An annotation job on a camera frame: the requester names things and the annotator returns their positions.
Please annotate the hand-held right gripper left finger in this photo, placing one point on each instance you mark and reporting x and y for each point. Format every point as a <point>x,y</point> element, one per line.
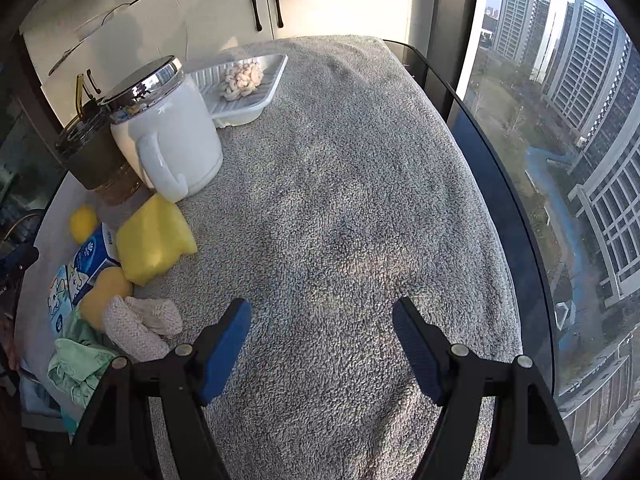
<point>225,350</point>

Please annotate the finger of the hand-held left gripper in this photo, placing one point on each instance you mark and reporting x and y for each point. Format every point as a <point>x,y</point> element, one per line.
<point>20,261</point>

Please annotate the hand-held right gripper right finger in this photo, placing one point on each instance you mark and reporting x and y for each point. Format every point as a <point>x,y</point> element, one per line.
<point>417,355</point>

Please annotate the small yellow sponge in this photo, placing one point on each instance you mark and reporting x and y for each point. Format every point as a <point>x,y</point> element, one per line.
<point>82,225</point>

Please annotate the large yellow sponge block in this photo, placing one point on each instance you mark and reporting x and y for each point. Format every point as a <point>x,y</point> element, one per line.
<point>150,240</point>

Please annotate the cartoon printed tissue packet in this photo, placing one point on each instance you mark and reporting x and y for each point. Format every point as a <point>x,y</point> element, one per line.
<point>62,295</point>

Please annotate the blue white tissue packet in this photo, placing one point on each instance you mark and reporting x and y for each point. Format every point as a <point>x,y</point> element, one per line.
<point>92,257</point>

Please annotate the beige knitted sock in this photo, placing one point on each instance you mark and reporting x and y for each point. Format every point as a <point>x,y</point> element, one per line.
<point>160,317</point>
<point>130,332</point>

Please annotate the round yellow sponge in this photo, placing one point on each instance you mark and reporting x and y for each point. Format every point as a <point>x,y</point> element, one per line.
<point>102,295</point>

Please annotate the green plastic bag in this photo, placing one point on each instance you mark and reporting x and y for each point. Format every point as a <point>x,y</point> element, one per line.
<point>77,367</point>

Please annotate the dark glass tumbler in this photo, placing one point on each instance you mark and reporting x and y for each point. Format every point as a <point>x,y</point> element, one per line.
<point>90,160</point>

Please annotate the grey terry towel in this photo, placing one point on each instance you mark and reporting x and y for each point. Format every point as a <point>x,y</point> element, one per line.
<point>340,210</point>

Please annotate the amber drinking straw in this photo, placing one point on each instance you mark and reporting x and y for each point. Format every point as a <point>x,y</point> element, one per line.
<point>80,92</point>

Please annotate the white ceramic mug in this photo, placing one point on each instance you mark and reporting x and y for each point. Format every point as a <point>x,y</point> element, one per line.
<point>175,135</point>

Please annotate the chrome mug lid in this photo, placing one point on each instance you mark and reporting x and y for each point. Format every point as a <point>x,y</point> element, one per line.
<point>142,82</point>

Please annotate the white foam tray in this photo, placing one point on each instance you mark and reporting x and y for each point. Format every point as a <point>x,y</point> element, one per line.
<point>225,107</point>

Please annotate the grey high-rise building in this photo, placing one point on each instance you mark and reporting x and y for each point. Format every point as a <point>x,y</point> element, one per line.
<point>585,60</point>
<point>520,20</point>
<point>615,200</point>

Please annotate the cream braided scrunchie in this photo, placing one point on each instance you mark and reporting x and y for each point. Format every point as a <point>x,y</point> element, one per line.
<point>242,80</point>

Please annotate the white cabinet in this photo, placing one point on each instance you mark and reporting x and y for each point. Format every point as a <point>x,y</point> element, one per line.
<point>210,5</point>

